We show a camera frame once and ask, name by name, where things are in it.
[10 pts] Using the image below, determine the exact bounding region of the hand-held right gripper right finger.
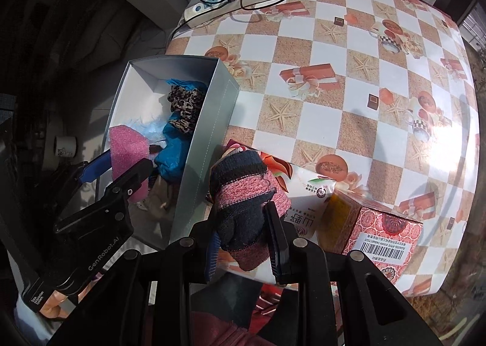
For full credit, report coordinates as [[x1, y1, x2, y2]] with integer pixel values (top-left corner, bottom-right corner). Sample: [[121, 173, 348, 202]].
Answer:
[[266, 202, 443, 346]]

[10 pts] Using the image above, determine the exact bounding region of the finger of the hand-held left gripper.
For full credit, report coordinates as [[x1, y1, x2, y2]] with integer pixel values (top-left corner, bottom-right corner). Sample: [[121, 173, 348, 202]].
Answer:
[[78, 149, 115, 184], [105, 158, 153, 204]]

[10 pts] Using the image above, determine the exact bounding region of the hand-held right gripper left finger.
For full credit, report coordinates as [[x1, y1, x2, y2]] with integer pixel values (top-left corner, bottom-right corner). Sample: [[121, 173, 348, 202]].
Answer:
[[47, 217, 221, 346]]

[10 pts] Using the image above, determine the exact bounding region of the pink foam sponge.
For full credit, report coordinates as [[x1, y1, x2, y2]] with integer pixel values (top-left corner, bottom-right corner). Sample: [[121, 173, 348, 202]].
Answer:
[[109, 124, 151, 204]]

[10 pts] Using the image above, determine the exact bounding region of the light blue fluffy cloth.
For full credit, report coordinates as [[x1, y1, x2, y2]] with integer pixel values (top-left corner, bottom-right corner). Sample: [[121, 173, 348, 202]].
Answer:
[[127, 114, 169, 142]]

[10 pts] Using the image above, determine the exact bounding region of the pink and navy knit sock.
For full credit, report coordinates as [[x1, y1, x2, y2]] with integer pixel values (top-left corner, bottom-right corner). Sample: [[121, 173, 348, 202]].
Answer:
[[209, 151, 293, 273]]

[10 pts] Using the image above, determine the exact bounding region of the leopard print scrunchie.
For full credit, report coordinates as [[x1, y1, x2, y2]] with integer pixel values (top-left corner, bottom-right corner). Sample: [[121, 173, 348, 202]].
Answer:
[[167, 85, 206, 134]]

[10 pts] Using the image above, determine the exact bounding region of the white cardboard box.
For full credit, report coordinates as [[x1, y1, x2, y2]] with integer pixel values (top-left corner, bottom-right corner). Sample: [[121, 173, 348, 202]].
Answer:
[[101, 57, 241, 250]]

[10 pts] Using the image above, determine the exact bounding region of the person's left hand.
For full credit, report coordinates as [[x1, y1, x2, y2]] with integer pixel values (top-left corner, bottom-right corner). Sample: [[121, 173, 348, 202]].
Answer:
[[40, 291, 82, 320]]

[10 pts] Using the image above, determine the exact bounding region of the white printed cup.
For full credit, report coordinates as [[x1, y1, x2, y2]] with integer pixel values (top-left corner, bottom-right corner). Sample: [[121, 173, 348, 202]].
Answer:
[[54, 135, 79, 159]]

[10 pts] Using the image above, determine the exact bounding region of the white and orange snack bag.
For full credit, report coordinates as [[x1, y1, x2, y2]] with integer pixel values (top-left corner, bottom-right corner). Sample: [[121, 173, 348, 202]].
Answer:
[[205, 139, 338, 288]]

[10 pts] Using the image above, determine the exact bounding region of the person's red clothing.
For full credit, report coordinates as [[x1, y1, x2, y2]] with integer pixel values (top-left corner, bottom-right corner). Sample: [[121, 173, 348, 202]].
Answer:
[[190, 278, 289, 346]]

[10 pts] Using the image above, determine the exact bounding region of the red patterned carton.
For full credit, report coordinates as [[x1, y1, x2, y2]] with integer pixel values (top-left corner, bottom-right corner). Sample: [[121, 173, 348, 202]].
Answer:
[[315, 190, 424, 286]]

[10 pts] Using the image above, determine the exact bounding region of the checkered printed tablecloth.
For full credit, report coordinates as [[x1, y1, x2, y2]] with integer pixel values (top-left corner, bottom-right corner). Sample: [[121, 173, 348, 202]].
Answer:
[[165, 0, 480, 297]]

